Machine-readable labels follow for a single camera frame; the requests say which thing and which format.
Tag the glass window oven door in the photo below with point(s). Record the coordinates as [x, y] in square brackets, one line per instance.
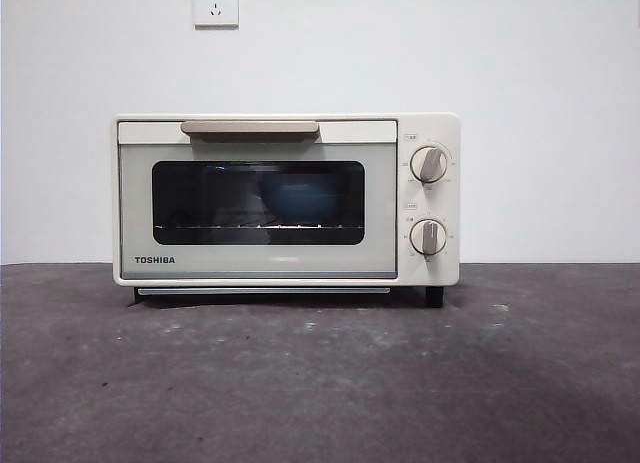
[134, 208]

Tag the cream oven timer knob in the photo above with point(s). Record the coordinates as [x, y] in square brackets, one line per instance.
[429, 236]

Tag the cream Toshiba toaster oven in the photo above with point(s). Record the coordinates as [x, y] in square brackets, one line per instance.
[434, 273]

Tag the cream oven temperature knob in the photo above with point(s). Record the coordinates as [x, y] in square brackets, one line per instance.
[429, 164]

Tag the white wall socket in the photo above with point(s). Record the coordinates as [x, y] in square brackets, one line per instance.
[216, 8]

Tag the blue ribbed bowl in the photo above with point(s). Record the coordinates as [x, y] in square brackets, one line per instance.
[302, 200]

